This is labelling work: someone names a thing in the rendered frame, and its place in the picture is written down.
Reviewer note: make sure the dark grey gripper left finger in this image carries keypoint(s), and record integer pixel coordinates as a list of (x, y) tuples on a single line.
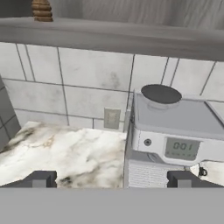
[(40, 178)]

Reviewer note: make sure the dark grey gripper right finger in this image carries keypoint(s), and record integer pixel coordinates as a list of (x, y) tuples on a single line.
[(182, 178)]

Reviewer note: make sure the white coffee machine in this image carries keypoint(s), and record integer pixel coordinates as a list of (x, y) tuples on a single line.
[(172, 137)]

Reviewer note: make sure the brown ribbed wooden object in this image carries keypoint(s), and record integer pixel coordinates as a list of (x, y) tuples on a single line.
[(42, 10)]

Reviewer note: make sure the white wall socket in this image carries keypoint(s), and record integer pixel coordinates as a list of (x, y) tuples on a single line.
[(112, 118)]

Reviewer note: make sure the grey wall shelf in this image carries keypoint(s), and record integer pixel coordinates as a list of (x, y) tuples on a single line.
[(110, 36)]

